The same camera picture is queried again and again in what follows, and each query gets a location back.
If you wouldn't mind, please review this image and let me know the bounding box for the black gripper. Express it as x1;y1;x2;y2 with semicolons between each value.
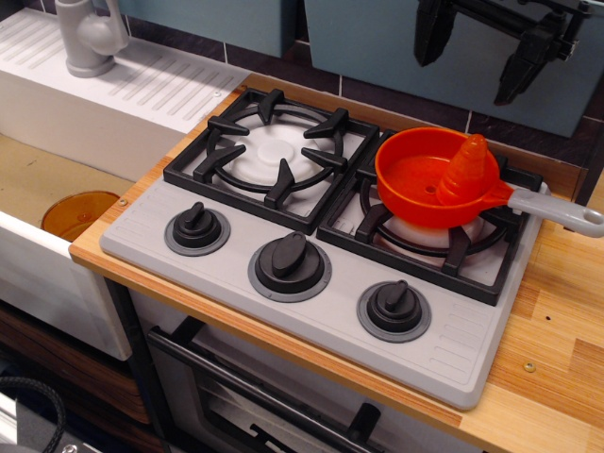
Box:
413;0;593;106

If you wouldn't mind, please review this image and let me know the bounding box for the orange toy carrot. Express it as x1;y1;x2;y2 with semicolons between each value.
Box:
436;134;489;206

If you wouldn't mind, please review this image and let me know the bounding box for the left blue-grey cabinet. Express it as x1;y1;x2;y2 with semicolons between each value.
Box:
120;0;298;57

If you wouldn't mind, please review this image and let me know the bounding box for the black right burner grate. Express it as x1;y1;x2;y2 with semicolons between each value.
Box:
317;130;535;306

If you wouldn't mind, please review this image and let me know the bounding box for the black burner grate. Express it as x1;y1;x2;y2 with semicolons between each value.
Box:
163;89;379;234
317;130;535;306

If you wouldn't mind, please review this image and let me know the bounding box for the black left burner grate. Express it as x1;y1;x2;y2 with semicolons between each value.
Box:
163;89;379;234

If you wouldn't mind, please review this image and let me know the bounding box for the black right stove knob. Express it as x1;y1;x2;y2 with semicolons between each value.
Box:
357;280;431;344

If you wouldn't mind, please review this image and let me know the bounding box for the black stove knob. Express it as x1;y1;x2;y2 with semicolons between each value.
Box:
164;202;230;257
357;280;431;344
248;231;332;303

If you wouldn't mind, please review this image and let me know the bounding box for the grey toy stove top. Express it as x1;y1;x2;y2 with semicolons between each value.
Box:
99;87;552;411

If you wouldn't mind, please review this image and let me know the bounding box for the black middle stove knob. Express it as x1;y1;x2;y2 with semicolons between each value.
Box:
248;231;332;303

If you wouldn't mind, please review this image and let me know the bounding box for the black left stove knob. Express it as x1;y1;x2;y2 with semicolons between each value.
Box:
164;202;230;257

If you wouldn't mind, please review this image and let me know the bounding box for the grey toy faucet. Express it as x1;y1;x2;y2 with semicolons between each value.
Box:
55;0;129;78

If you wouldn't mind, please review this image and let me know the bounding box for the white toy sink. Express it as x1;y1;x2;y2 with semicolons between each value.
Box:
1;8;247;361

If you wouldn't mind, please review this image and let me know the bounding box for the toy oven door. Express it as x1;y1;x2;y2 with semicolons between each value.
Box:
145;315;454;453

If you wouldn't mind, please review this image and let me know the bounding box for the orange translucent plastic lid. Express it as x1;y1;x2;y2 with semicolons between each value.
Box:
42;191;120;243

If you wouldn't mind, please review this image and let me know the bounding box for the orange pan grey handle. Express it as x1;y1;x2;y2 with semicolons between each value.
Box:
375;127;603;238

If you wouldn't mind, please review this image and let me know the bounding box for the black braided cable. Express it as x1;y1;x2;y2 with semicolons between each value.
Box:
0;376;67;453

